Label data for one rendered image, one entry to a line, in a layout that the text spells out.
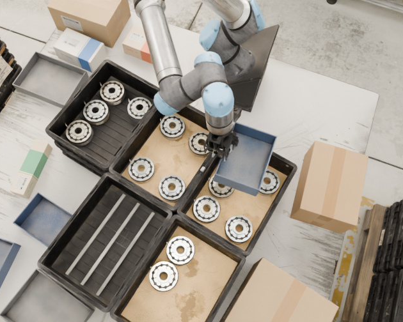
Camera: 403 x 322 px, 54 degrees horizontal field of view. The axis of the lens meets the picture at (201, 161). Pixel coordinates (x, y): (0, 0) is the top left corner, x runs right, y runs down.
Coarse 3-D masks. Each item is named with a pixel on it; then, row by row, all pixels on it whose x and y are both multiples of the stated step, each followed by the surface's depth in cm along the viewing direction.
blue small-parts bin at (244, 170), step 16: (240, 128) 133; (240, 144) 135; (256, 144) 135; (272, 144) 134; (240, 160) 132; (256, 160) 133; (224, 176) 123; (240, 176) 130; (256, 176) 131; (256, 192) 125
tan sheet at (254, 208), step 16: (208, 192) 153; (240, 192) 154; (192, 208) 151; (208, 208) 151; (224, 208) 151; (240, 208) 152; (256, 208) 152; (208, 224) 149; (224, 224) 149; (256, 224) 149
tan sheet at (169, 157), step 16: (192, 128) 163; (144, 144) 160; (160, 144) 160; (176, 144) 160; (160, 160) 158; (176, 160) 158; (192, 160) 158; (128, 176) 155; (160, 176) 155; (192, 176) 156
